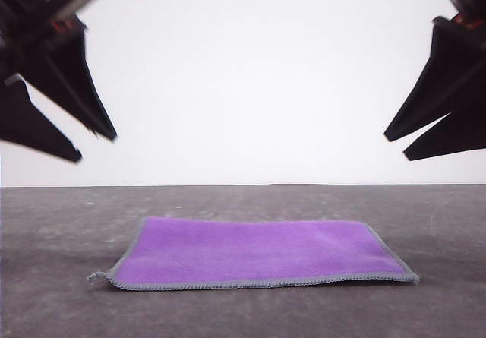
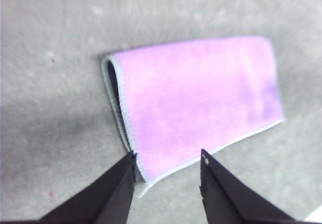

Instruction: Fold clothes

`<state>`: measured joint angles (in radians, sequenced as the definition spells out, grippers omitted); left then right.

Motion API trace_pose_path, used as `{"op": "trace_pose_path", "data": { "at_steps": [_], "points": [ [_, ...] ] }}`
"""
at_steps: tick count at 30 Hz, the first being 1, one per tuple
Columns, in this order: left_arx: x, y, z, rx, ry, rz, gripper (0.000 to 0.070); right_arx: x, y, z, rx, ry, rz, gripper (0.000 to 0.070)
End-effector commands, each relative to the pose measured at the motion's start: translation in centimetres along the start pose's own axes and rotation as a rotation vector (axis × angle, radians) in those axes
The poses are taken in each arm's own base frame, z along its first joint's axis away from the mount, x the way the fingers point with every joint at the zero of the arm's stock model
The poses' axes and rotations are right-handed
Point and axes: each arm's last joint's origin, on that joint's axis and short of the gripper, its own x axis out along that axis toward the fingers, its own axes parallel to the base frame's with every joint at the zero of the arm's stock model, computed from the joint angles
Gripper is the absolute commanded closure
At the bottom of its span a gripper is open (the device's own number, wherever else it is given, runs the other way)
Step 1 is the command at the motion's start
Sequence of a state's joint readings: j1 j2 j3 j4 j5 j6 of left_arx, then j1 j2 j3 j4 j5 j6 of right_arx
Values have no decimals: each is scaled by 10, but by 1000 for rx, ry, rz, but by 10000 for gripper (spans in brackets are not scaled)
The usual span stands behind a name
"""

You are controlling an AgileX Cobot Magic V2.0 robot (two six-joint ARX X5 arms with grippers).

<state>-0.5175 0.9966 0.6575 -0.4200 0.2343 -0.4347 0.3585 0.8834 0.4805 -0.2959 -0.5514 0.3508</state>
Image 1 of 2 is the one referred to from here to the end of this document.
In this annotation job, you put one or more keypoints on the purple towel with grey hem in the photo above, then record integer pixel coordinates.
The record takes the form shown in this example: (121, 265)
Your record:
(247, 250)

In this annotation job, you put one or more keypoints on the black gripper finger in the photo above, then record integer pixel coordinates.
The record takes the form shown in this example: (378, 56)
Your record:
(72, 76)
(448, 76)
(26, 125)
(455, 133)

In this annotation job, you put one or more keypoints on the grey table cloth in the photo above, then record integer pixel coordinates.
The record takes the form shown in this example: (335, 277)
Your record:
(57, 307)

